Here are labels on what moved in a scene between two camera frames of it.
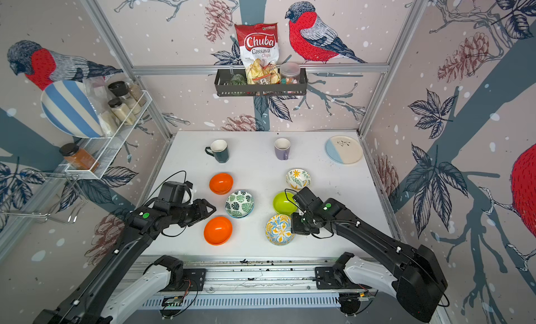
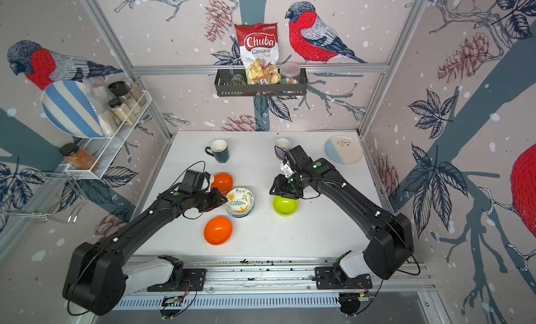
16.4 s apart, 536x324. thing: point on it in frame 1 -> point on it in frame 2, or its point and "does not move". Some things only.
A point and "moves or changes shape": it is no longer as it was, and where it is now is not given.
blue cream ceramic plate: x=343 y=150 does not move
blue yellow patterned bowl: x=278 y=229 -> x=240 y=210
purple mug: x=282 y=146 does not move
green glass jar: x=237 y=79 does not move
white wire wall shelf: x=95 y=154 does not move
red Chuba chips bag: x=259 y=45 does not move
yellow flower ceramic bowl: x=297 y=179 moves or changes shape
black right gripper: x=294 y=227 -> x=279 y=188
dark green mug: x=219 y=149 does not move
